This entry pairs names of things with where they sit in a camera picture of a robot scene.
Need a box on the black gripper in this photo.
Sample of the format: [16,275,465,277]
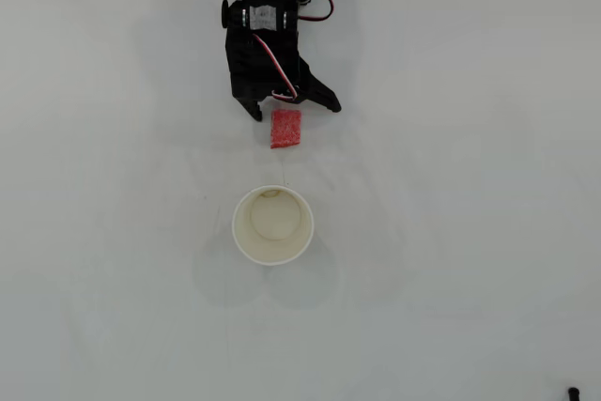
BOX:
[224,26,343,122]

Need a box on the red foam cube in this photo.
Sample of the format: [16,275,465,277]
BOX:
[270,108,303,150]

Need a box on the tan paper cup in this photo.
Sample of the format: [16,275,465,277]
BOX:
[231,184,316,267]

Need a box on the red white black gripper cable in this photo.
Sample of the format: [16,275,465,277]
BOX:
[252,33,300,102]

